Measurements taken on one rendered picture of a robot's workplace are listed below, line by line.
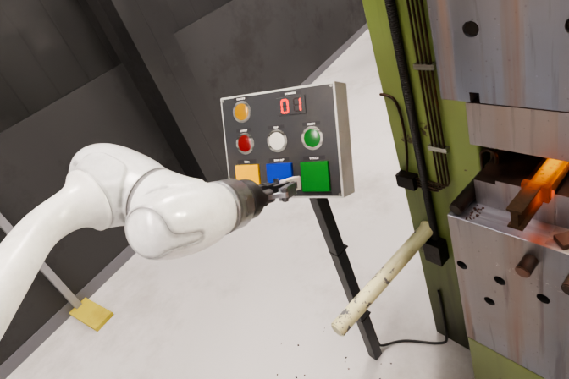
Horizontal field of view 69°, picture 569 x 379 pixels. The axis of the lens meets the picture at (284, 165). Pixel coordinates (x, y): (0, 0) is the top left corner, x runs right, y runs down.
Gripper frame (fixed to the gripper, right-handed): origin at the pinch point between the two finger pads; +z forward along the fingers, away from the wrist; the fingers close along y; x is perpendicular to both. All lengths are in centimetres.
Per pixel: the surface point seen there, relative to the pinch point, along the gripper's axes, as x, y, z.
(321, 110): 16.0, 2.9, 13.3
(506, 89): 15.3, 42.2, 1.7
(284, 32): 107, -144, 276
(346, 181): -1.7, 6.9, 15.8
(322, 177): -0.1, 1.9, 12.5
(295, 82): 61, -146, 291
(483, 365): -58, 33, 41
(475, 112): 11.9, 36.9, 6.5
